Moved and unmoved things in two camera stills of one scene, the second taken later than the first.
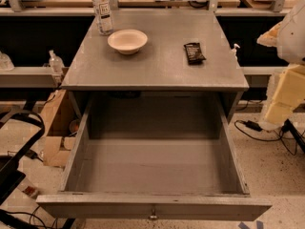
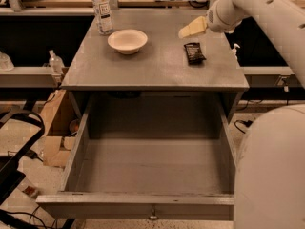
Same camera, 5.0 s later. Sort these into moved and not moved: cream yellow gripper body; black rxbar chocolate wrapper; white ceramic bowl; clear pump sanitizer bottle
Moved: cream yellow gripper body
Not moved: clear pump sanitizer bottle; black rxbar chocolate wrapper; white ceramic bowl
